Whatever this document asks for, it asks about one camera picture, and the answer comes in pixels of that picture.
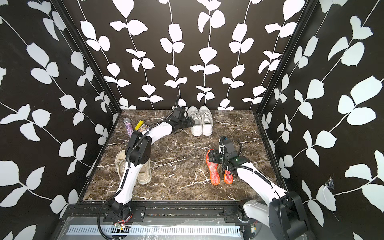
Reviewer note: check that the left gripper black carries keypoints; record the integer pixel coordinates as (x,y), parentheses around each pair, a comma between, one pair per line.
(189,122)

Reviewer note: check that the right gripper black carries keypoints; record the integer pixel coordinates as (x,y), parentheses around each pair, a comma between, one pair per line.
(214,154)

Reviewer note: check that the white sneaker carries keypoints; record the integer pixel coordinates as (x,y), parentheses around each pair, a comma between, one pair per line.
(207,121)
(194,114)

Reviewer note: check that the red orange insole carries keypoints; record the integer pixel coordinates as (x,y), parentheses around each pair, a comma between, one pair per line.
(213,169)

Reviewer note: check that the beige sneaker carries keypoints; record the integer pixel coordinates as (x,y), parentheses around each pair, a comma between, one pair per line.
(120,162)
(145,174)

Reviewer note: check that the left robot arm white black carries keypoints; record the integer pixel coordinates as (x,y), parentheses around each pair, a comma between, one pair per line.
(138,153)

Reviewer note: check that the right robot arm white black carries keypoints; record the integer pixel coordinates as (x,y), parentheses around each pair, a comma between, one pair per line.
(284,227)

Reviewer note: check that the small purple card box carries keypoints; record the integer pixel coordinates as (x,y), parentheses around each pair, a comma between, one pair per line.
(143,128)

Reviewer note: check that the yellow wedge block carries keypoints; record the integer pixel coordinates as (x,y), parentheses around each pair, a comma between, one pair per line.
(140,123)

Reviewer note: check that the purple glitter tube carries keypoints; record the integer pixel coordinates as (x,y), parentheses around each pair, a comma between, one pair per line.
(129,127)

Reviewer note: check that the white slotted cable duct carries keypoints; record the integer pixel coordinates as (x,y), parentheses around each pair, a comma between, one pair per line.
(138,230)

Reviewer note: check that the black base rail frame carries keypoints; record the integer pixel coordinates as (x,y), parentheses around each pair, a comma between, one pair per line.
(240,212)

